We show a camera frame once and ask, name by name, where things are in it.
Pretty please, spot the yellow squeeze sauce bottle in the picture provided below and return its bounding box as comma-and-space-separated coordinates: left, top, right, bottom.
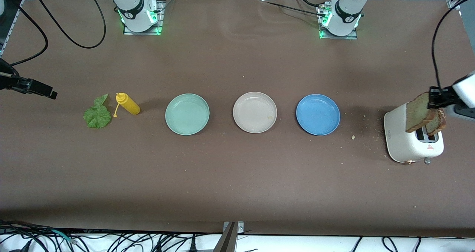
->
113, 92, 141, 118

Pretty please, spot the beige round plate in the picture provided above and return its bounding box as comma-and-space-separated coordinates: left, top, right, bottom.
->
233, 92, 278, 134

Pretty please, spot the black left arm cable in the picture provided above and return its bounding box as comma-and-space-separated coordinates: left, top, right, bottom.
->
431, 6, 475, 91

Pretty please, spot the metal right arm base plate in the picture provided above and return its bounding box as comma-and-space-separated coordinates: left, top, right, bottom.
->
123, 0, 164, 36

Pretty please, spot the blue round plate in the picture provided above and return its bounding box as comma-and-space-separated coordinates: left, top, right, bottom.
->
296, 94, 341, 136

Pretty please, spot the aluminium table edge rail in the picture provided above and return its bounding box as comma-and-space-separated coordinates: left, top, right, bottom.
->
0, 0, 26, 56

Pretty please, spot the brown crust bread slice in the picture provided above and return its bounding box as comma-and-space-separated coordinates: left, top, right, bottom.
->
406, 92, 438, 133
426, 108, 447, 136

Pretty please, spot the white two-slot toaster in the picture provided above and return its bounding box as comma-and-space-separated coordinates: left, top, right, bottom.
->
383, 101, 444, 165

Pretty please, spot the teal floor cable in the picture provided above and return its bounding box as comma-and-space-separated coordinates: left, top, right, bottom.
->
51, 229, 77, 244

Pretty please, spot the mint green round plate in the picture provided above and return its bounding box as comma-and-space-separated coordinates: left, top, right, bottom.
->
165, 93, 210, 136

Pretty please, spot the black cable on table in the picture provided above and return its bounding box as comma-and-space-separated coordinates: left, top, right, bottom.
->
256, 0, 331, 18

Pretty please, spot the aluminium frame bracket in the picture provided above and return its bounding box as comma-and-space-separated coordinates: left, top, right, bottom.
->
213, 221, 245, 252

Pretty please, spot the green lettuce leaf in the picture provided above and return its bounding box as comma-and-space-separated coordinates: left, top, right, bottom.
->
83, 94, 112, 129

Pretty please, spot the long black right arm cable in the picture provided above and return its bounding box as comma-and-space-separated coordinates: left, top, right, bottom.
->
17, 0, 107, 49

